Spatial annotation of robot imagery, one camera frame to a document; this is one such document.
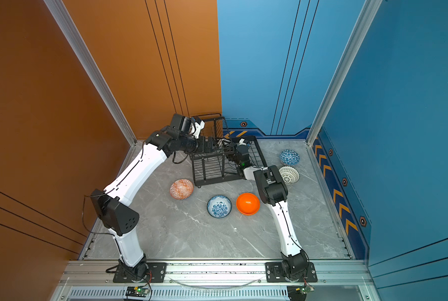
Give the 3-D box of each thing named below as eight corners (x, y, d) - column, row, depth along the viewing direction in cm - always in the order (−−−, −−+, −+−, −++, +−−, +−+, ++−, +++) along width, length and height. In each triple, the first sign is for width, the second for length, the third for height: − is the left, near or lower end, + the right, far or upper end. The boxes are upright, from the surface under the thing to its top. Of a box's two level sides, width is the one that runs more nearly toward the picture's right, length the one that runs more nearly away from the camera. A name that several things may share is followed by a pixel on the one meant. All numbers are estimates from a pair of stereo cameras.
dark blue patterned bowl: (281, 165, 110) (283, 160, 106) (278, 154, 116) (280, 149, 112) (298, 165, 110) (301, 160, 106) (295, 154, 116) (297, 149, 112)
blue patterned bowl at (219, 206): (204, 210, 92) (203, 206, 88) (217, 195, 97) (216, 191, 94) (222, 223, 88) (222, 219, 84) (234, 206, 93) (234, 202, 90)
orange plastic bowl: (236, 217, 90) (236, 212, 86) (236, 197, 97) (236, 192, 92) (259, 217, 90) (261, 212, 86) (257, 197, 97) (258, 192, 92)
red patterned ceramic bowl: (170, 199, 95) (167, 196, 92) (173, 183, 102) (171, 179, 99) (192, 199, 95) (190, 196, 92) (194, 183, 102) (193, 179, 99)
